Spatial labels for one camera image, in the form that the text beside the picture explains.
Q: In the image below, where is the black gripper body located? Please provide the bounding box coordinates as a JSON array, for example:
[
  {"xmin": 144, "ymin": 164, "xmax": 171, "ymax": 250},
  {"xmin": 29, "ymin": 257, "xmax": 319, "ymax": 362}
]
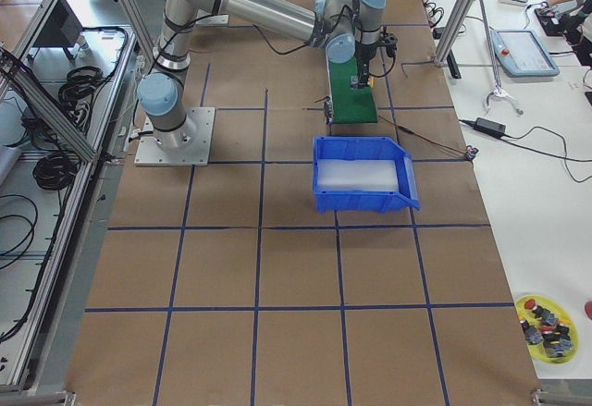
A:
[{"xmin": 354, "ymin": 26, "xmax": 398, "ymax": 78}]

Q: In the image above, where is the yellow plate of buttons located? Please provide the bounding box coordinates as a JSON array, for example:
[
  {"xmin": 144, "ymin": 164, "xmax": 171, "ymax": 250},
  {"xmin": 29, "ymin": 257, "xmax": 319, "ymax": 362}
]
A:
[{"xmin": 514, "ymin": 294, "xmax": 579, "ymax": 364}]

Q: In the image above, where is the green conveyor belt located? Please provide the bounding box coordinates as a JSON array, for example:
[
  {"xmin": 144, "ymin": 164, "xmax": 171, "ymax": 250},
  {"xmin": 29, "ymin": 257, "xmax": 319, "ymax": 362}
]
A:
[{"xmin": 316, "ymin": 0, "xmax": 380, "ymax": 126}]

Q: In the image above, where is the white foam pad destination bin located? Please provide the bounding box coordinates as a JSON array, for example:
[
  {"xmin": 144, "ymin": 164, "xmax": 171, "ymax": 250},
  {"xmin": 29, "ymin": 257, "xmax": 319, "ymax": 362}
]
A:
[{"xmin": 316, "ymin": 159, "xmax": 399, "ymax": 191}]

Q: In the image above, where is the blue destination bin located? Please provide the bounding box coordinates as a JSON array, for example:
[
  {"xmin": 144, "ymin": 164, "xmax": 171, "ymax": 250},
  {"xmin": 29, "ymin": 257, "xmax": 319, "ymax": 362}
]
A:
[{"xmin": 313, "ymin": 136, "xmax": 421, "ymax": 214}]

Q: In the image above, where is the black power adapter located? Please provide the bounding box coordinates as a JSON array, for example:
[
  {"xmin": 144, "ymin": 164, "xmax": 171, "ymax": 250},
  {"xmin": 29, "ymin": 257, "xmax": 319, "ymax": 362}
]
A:
[{"xmin": 474, "ymin": 117, "xmax": 506, "ymax": 139}]

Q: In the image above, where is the teach pendant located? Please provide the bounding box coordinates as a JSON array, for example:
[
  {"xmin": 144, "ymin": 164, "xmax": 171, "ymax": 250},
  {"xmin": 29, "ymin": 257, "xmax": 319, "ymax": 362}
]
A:
[{"xmin": 490, "ymin": 30, "xmax": 560, "ymax": 78}]

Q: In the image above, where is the red black wire pair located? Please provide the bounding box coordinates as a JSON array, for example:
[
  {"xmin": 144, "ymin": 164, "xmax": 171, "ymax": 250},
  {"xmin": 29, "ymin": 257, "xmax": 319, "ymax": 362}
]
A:
[{"xmin": 377, "ymin": 117, "xmax": 477, "ymax": 163}]

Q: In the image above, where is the aluminium frame post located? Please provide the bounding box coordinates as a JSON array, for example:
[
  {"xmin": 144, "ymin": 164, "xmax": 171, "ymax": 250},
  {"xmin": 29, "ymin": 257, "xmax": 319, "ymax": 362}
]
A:
[{"xmin": 433, "ymin": 0, "xmax": 474, "ymax": 67}]

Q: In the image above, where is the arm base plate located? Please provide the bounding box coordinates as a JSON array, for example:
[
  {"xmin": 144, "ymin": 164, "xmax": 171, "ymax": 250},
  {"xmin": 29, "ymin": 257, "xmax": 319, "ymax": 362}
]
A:
[{"xmin": 135, "ymin": 107, "xmax": 216, "ymax": 166}]

